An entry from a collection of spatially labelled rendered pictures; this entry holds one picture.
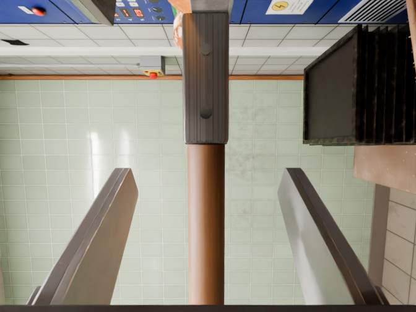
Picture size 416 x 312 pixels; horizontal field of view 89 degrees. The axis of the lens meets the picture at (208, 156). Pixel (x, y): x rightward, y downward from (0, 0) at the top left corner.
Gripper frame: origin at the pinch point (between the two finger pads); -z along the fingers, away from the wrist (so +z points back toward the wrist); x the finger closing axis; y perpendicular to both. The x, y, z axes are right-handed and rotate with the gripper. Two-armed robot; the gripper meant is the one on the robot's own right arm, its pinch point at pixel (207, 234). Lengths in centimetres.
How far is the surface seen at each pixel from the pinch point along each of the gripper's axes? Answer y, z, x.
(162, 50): 16, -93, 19
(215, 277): 9.7, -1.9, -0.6
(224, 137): 0.7, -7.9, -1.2
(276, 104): 53, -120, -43
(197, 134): 0.5, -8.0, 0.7
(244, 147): 76, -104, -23
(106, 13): -2.8, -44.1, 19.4
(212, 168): 2.7, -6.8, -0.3
